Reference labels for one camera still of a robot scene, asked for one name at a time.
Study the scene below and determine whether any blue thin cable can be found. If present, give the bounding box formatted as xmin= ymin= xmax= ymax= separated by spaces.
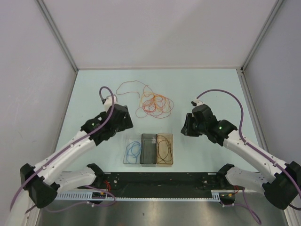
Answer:
xmin=126 ymin=141 xmax=142 ymax=163

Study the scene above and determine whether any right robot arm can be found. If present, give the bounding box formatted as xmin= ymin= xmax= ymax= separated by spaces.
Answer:
xmin=181 ymin=101 xmax=301 ymax=210

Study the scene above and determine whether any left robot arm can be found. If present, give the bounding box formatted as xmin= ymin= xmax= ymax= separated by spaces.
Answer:
xmin=20 ymin=104 xmax=133 ymax=209

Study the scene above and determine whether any clear plastic bin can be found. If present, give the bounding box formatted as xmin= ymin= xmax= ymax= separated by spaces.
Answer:
xmin=123 ymin=134 xmax=142 ymax=165

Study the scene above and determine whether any amber plastic bin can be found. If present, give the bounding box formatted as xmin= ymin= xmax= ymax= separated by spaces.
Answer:
xmin=157 ymin=133 xmax=174 ymax=166

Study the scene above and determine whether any dark grey plastic bin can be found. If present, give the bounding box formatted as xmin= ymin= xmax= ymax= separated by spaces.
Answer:
xmin=140 ymin=133 xmax=157 ymax=165

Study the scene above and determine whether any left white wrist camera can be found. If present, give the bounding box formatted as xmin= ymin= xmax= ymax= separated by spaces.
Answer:
xmin=101 ymin=95 xmax=118 ymax=112

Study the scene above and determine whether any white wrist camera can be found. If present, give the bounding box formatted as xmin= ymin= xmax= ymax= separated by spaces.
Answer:
xmin=101 ymin=95 xmax=118 ymax=112
xmin=191 ymin=99 xmax=205 ymax=108

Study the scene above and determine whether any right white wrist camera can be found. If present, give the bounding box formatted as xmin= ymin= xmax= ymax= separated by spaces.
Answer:
xmin=191 ymin=99 xmax=205 ymax=108

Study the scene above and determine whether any yellow thin cable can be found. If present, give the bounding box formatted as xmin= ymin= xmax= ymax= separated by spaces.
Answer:
xmin=140 ymin=91 xmax=166 ymax=113

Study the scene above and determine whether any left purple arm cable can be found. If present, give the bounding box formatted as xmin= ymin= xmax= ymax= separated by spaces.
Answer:
xmin=9 ymin=86 xmax=116 ymax=214

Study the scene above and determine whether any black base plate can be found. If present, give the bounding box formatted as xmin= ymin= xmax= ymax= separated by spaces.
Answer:
xmin=91 ymin=172 xmax=237 ymax=199

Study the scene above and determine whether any white slotted cable duct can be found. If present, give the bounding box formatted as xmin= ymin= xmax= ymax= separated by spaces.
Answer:
xmin=56 ymin=190 xmax=223 ymax=202

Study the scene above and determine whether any left aluminium corner post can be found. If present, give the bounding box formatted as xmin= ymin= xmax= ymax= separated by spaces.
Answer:
xmin=34 ymin=0 xmax=79 ymax=74

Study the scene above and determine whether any aluminium corner post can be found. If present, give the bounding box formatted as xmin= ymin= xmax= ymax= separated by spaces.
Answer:
xmin=34 ymin=0 xmax=79 ymax=74
xmin=240 ymin=0 xmax=286 ymax=72

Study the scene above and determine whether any right aluminium corner post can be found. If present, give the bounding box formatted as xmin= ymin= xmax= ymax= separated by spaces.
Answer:
xmin=240 ymin=0 xmax=286 ymax=72

